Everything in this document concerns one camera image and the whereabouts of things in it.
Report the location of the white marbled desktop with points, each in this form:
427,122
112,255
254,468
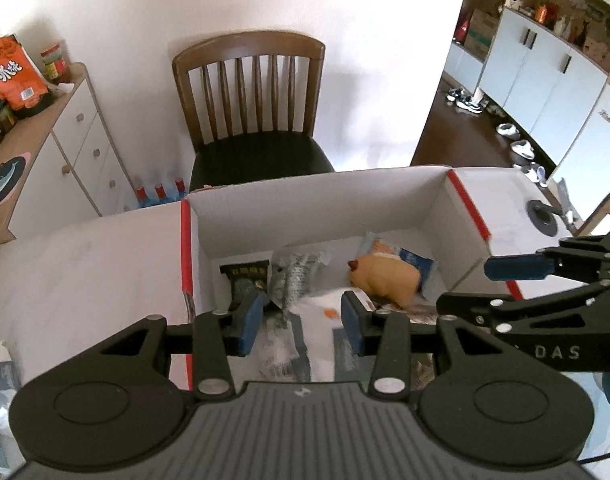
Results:
85,270

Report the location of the orange pig squishy toy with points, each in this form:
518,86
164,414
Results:
385,275

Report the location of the black white sneaker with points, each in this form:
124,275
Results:
456,95
470,106

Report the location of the white slipper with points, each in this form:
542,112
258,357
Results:
534,172
521,148
507,129

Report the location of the red cardboard box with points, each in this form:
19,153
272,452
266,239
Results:
310,210

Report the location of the white wooden sideboard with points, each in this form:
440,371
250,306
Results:
80,145

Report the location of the grey phone stand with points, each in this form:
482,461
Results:
567,205

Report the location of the jar with red lid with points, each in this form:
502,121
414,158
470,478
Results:
54,62

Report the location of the white wall cabinet unit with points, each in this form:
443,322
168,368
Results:
540,70

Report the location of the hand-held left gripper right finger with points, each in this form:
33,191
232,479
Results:
352,322

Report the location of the black snack wrapper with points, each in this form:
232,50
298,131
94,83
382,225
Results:
242,275

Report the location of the orange snack bag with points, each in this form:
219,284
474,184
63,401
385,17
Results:
15,80

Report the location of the water bottle red cap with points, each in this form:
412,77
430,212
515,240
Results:
161,193
142,196
180,188

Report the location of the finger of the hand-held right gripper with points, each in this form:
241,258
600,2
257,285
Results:
515,267
535,312

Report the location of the round whale mat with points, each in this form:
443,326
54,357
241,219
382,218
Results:
5,182

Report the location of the clear plastic tissue pack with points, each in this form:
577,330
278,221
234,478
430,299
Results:
0,375

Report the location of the white snack bag dark label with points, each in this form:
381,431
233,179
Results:
315,340

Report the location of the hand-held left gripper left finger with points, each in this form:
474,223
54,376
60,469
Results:
247,322

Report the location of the red bag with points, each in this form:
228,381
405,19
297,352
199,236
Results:
464,27

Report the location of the brown wooden chair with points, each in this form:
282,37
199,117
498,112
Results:
602,212
255,110

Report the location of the orange bottle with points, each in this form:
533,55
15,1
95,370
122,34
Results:
541,12

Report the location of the clear printed plastic wrapper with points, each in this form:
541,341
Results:
297,275

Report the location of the blue snack packet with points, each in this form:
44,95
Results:
420,262

